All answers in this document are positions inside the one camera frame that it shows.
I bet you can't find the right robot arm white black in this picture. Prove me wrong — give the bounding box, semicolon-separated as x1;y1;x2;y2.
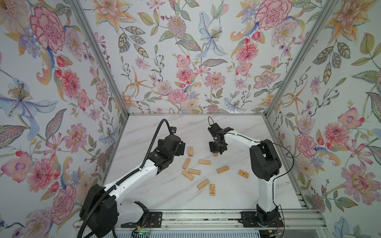
208;123;284;228

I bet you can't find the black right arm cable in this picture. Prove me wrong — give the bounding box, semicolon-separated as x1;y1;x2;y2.
207;115;295;238

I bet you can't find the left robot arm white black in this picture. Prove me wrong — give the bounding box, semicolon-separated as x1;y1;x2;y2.
77;134;186;238

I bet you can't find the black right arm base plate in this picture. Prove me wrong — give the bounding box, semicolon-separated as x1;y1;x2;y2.
240;211;284;228

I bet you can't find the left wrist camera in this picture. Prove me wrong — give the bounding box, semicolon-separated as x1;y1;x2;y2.
170;127;177;134

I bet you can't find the aluminium corner post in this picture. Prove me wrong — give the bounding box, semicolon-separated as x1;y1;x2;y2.
263;1;335;119
68;0;130;118

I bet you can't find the plain wood block with holes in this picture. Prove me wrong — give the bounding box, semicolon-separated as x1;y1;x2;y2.
188;169;201;176

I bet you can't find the printed wood block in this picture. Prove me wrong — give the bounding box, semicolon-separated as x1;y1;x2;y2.
239;170;250;179
209;184;216;196

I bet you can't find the aluminium front rail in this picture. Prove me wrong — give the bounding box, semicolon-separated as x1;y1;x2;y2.
106;209;331;238

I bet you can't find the aluminium corner post right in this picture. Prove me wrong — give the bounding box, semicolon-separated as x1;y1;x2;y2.
263;1;335;119

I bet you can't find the aluminium corner post left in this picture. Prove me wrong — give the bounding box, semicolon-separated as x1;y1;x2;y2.
68;0;130;118

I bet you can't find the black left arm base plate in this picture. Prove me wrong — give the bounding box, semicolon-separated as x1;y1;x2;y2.
117;201;163;228

